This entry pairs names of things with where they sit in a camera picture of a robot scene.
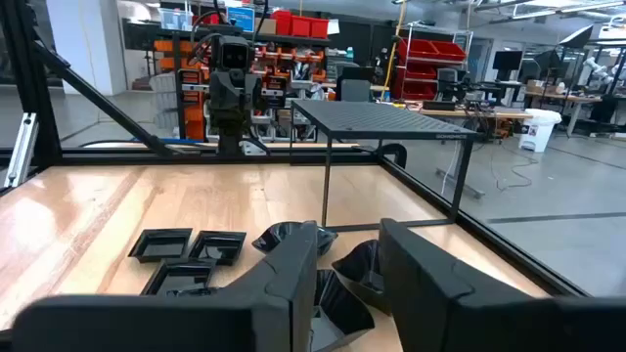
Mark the grey chair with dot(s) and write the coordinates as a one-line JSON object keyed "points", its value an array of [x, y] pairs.
{"points": [[354, 90]]}

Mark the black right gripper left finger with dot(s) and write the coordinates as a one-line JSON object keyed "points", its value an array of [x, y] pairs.
{"points": [[195, 322]]}

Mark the blue sign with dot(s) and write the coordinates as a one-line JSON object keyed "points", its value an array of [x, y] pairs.
{"points": [[240, 18]]}

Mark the metal rack with red bins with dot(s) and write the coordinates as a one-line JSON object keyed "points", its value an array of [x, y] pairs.
{"points": [[425, 49]]}

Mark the silver aluminium bracket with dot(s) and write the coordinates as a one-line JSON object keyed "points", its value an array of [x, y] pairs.
{"points": [[19, 151]]}

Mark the black desktop machine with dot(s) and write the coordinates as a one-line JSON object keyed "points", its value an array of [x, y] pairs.
{"points": [[447, 80]]}

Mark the black monitor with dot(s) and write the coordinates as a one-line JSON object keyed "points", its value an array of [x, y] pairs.
{"points": [[506, 61]]}

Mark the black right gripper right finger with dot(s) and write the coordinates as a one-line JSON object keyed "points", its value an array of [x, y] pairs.
{"points": [[464, 318]]}

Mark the black perforated metal shelf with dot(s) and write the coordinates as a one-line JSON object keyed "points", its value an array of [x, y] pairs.
{"points": [[371, 119]]}

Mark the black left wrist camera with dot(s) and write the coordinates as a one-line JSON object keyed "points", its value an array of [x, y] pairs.
{"points": [[235, 53]]}

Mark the red storage bin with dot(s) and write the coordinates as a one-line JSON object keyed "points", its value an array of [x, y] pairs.
{"points": [[300, 26], [319, 28], [282, 22]]}

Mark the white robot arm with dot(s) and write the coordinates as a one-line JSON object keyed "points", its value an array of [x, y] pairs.
{"points": [[596, 71]]}

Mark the clear plastic box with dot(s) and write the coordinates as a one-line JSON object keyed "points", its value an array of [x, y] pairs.
{"points": [[175, 18]]}

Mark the black frame clamp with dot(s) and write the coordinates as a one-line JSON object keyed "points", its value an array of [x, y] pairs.
{"points": [[395, 152]]}

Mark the black softbox light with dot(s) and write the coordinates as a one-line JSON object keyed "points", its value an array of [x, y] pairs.
{"points": [[577, 36]]}

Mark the wooden top desk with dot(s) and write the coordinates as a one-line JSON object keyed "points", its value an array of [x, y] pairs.
{"points": [[562, 97], [469, 113]]}

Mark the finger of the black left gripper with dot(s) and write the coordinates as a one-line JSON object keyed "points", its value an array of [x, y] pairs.
{"points": [[239, 124], [225, 124]]}

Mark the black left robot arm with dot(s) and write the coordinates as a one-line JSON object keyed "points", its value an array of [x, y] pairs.
{"points": [[230, 144]]}

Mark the small black square plate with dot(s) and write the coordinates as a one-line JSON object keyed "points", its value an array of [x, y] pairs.
{"points": [[217, 247], [160, 244], [178, 276]]}

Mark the white trash bin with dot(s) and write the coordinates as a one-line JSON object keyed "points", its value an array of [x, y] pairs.
{"points": [[538, 129]]}

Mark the orange parts bin rack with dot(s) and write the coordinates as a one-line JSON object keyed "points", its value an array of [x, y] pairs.
{"points": [[193, 117]]}

